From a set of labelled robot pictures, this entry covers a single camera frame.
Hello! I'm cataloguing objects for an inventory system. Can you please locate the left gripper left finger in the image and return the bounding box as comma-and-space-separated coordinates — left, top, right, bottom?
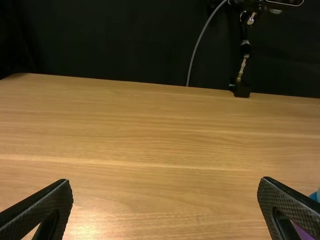
0, 178, 73, 240

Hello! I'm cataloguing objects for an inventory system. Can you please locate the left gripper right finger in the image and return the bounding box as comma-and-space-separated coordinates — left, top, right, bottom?
257, 176, 320, 240

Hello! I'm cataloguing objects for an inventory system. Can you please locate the black clamp stand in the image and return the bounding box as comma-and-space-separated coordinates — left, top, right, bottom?
227, 3, 263, 98

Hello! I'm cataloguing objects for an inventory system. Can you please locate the dark blue ring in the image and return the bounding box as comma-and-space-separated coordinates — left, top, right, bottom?
308, 191, 320, 204

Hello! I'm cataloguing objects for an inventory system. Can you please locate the purple ring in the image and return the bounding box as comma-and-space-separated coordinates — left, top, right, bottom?
292, 221, 314, 240

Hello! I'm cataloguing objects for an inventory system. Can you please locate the grey cable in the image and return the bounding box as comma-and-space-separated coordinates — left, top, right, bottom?
186, 0, 230, 87

